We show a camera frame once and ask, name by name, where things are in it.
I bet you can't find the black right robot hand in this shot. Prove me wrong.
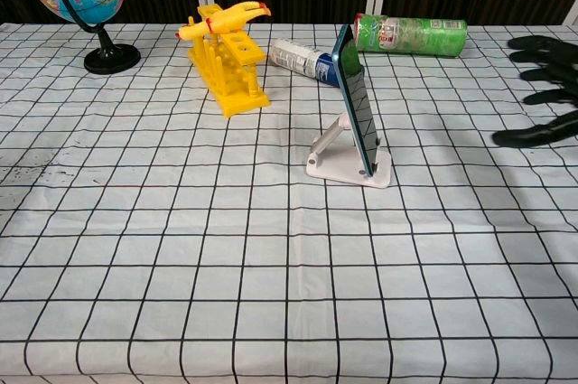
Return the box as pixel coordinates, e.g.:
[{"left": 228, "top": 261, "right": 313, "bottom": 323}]
[{"left": 491, "top": 34, "right": 578, "bottom": 148}]

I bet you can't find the black smartphone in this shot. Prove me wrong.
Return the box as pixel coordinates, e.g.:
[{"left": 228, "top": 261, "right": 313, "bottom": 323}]
[{"left": 331, "top": 23, "right": 379, "bottom": 176}]

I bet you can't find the white folding phone stand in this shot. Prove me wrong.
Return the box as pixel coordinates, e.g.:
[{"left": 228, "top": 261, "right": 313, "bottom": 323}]
[{"left": 305, "top": 114, "right": 392, "bottom": 189}]

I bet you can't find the green chips canister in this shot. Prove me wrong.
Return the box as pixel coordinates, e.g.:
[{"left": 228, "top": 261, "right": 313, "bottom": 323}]
[{"left": 352, "top": 13, "right": 469, "bottom": 59}]

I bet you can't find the blue and white can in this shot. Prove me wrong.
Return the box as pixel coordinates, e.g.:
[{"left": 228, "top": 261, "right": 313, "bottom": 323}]
[{"left": 269, "top": 38, "right": 366, "bottom": 88}]

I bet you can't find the yellow plastic test tube rack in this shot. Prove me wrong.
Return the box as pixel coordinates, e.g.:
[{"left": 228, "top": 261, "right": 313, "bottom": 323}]
[{"left": 187, "top": 4, "right": 272, "bottom": 119}]

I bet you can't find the yellow rubber chicken toy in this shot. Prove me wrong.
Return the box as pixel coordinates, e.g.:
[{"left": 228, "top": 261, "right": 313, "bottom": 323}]
[{"left": 176, "top": 0, "right": 274, "bottom": 42}]

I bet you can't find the white black-grid tablecloth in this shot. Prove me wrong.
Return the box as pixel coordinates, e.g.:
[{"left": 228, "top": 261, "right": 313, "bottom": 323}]
[{"left": 0, "top": 21, "right": 578, "bottom": 384}]

